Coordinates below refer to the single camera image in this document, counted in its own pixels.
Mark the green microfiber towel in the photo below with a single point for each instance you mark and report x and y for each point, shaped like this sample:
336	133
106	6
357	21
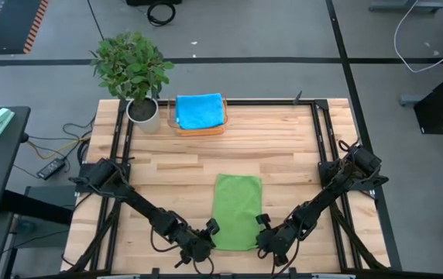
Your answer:
237	209

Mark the black power adapter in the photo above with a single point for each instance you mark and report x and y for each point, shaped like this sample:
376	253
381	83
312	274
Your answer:
51	168

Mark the black frame clamp lever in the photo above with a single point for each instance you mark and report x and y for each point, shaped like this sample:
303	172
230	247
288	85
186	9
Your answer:
298	97

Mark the white plant pot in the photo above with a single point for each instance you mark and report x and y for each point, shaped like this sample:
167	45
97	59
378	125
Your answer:
144	116

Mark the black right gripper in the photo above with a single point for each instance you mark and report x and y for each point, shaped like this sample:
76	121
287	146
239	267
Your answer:
277	244

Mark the teal floor object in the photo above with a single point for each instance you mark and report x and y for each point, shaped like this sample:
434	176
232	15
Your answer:
24	227

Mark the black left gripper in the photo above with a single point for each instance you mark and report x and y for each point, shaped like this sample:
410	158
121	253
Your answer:
194	244

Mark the black mat orange striped edge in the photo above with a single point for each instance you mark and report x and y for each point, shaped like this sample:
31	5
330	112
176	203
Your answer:
8	23

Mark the black aluminium table frame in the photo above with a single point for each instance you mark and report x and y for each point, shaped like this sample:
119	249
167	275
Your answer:
264	102

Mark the grey desk foot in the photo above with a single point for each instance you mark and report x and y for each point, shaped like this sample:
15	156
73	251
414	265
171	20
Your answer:
409	100
399	5

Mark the black floor box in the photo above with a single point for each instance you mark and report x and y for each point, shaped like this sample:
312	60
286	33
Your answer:
152	2

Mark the green leafy plant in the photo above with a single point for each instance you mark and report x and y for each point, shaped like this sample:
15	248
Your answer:
130	66

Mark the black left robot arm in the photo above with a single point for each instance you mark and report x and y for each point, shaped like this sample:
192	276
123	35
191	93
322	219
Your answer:
144	205

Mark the clear plastic bin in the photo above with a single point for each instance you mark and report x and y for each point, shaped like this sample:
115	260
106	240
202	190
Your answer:
170	116

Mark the blue microfiber towel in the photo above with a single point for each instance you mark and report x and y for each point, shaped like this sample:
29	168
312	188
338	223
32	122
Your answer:
200	110

